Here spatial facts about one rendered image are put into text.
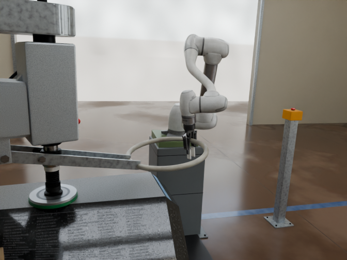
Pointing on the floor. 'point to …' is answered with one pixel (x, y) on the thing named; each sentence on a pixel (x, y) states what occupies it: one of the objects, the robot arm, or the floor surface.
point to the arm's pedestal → (182, 184)
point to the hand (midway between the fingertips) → (190, 152)
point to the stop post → (285, 168)
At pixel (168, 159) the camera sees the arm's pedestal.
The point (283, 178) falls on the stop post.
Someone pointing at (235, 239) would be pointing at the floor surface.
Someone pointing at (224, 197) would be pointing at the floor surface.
